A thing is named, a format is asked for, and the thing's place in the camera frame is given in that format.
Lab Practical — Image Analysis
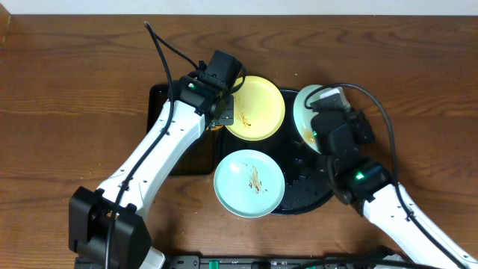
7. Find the yellow plate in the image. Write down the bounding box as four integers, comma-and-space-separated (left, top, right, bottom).
226, 75, 285, 141

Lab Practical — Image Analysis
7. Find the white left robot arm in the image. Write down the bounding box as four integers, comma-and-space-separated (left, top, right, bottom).
68, 71, 246, 268

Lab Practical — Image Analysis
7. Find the light green plate front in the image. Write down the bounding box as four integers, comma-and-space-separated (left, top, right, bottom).
214, 149, 285, 218

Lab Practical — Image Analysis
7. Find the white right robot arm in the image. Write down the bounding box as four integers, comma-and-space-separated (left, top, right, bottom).
302, 83, 477, 268

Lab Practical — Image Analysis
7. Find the black round tray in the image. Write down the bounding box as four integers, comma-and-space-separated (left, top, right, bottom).
216, 89, 333, 215

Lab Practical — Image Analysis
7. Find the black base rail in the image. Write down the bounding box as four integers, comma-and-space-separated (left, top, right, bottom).
74, 246, 412, 269

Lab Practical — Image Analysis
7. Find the light green plate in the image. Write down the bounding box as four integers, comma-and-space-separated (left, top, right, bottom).
293, 84, 320, 153
214, 149, 285, 218

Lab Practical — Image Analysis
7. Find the orange green sponge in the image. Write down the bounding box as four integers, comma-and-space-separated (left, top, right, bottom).
206, 126, 224, 132

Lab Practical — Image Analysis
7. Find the black rectangular tray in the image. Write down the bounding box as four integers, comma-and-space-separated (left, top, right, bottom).
146, 84, 216, 176

